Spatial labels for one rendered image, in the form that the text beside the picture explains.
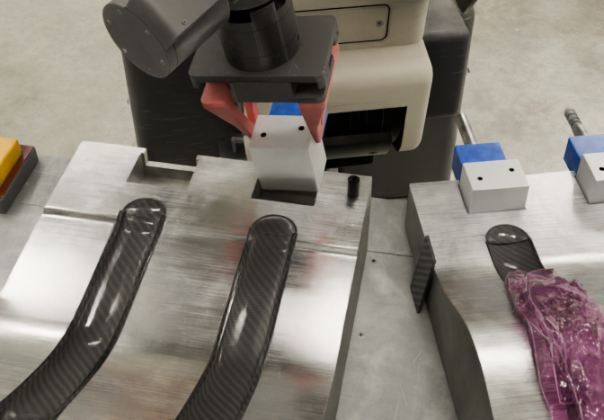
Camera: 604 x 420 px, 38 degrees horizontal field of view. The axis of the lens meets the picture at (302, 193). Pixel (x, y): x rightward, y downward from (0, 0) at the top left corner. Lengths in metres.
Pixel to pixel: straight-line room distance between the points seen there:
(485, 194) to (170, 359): 0.31
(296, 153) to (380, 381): 0.19
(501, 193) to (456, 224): 0.05
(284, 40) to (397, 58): 0.43
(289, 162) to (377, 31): 0.36
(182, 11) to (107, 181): 0.26
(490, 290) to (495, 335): 0.07
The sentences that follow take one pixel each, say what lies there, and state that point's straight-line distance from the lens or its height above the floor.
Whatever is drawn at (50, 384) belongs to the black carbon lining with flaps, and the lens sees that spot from 0.63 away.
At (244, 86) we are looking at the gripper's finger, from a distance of 0.65.
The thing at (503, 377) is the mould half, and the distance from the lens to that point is 0.63.
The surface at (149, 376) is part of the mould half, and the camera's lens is 0.62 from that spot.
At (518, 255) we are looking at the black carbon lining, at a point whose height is 0.85.
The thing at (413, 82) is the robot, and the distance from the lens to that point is 1.05.
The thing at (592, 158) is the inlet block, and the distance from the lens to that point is 0.82.
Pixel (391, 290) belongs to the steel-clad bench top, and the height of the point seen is 0.80.
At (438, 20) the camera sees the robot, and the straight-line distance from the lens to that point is 1.22.
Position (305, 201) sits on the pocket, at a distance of 0.77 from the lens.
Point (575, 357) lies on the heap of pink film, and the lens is 0.62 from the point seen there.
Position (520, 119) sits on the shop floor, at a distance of 2.31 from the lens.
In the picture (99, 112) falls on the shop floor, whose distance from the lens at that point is 2.33.
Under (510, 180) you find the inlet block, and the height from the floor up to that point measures 0.88.
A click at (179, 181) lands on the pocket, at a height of 0.86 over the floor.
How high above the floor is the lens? 1.40
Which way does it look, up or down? 43 degrees down
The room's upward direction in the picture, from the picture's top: straight up
